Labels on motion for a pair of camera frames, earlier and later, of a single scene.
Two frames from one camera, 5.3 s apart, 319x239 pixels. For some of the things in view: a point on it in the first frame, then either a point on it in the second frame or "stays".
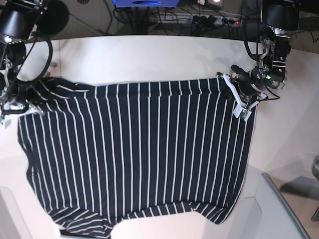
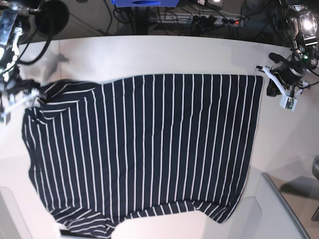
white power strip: x=192 y=19 stays
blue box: x=146 y=3 stays
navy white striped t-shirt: x=96 y=153 stays
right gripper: x=243 y=83 to x=290 y=75
